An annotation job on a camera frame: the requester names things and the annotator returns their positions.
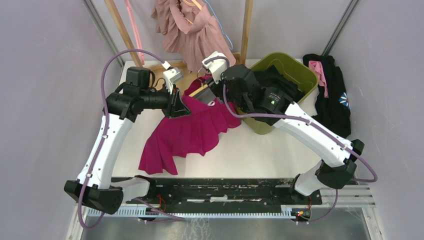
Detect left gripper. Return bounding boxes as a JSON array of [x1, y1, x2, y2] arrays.
[[140, 82, 192, 119]]

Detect magenta pleated skirt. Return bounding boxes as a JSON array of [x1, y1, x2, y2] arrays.
[[138, 75, 241, 175]]

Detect black pleated skirt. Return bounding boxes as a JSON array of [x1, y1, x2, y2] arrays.
[[253, 65, 305, 103]]

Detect pink plastic hanger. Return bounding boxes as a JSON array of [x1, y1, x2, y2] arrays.
[[124, 0, 143, 50]]

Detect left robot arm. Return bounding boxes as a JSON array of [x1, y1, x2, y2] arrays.
[[64, 67, 191, 215]]

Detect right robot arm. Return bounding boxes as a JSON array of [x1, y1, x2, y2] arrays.
[[207, 63, 364, 204]]

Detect light blue hanger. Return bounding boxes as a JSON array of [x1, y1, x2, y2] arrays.
[[203, 0, 234, 50]]

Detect light pink skirt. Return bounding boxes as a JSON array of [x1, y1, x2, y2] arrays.
[[151, 0, 236, 72]]

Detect olive green plastic basket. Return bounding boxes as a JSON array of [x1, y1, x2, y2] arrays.
[[236, 52, 318, 115]]

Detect pink cloth on pile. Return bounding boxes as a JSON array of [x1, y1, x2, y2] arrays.
[[308, 60, 329, 98]]

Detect black garment pile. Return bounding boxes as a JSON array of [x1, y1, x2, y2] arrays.
[[302, 53, 351, 138]]

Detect wooden clothes rack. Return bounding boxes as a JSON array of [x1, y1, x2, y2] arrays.
[[104, 0, 254, 90]]

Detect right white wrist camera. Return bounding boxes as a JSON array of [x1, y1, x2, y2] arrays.
[[202, 51, 230, 84]]

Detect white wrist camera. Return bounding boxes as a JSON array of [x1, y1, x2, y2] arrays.
[[162, 67, 184, 94], [202, 51, 230, 84]]

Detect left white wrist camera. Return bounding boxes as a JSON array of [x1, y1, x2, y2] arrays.
[[162, 67, 184, 94]]

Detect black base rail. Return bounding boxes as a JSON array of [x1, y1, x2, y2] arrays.
[[142, 177, 323, 214]]

